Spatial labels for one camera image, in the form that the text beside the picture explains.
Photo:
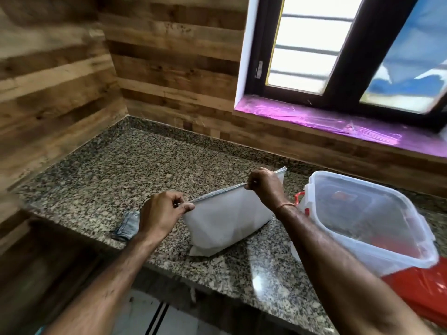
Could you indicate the person's right fingers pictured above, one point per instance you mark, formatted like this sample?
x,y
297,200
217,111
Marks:
x,y
253,181

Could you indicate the dark framed window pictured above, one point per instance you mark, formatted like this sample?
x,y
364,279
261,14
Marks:
x,y
349,48

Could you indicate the person's left hand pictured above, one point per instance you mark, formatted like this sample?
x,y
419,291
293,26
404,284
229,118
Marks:
x,y
159,214

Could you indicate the clear plastic storage container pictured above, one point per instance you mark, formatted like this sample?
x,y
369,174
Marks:
x,y
366,223

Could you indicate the grey folded cloth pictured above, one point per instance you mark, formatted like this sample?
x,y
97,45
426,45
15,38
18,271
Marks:
x,y
126,226

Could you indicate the person's left thumb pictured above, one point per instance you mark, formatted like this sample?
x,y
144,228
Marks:
x,y
185,207

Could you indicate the blue window film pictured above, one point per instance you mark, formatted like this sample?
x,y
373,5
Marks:
x,y
408,55

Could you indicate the purple foil sill cover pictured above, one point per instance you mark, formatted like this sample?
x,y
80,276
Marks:
x,y
335,123

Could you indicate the person's left forearm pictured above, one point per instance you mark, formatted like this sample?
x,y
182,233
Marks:
x,y
104,289

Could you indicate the white zipper pouch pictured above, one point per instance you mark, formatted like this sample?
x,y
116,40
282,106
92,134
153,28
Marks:
x,y
227,223

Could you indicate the red container lid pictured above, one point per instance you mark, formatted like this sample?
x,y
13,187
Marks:
x,y
419,293

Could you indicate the person's right forearm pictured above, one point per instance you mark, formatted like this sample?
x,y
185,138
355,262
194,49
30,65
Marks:
x,y
345,275

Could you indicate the person's right hand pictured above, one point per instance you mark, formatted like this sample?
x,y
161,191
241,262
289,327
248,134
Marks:
x,y
266,186

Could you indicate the thin orange wrist thread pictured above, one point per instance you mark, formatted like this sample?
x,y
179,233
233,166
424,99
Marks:
x,y
286,206

